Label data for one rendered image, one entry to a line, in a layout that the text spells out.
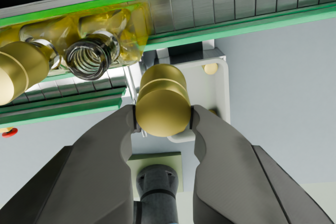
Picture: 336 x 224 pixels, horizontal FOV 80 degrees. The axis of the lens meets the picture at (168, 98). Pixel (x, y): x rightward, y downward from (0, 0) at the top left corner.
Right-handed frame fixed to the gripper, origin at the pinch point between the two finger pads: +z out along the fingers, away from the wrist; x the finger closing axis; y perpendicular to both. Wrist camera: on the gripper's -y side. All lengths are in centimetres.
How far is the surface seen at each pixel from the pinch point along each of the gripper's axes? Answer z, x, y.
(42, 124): 42, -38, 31
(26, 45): 4.9, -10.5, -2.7
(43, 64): 4.8, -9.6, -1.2
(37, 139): 42, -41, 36
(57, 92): 29.3, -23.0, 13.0
